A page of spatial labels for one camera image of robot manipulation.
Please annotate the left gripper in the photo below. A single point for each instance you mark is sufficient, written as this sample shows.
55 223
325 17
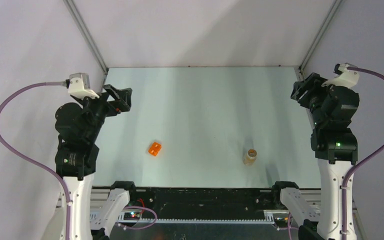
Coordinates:
122 97

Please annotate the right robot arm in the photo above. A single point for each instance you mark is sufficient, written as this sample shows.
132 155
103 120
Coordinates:
332 104

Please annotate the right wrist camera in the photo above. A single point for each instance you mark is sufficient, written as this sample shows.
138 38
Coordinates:
345 77

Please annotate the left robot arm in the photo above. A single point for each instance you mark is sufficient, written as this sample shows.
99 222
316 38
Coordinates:
78 125

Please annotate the clear pill bottle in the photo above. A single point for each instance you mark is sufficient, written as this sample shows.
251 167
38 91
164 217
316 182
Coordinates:
249 157

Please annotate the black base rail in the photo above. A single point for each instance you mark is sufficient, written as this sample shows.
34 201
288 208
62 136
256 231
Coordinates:
203 205

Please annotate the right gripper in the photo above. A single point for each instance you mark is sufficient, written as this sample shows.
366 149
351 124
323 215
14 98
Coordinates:
313 83

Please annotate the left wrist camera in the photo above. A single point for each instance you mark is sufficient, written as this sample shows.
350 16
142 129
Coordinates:
79 86

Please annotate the orange pill organizer box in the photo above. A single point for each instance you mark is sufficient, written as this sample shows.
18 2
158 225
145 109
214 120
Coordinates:
154 149

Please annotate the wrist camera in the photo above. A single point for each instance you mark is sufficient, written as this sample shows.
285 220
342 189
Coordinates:
345 77
79 86

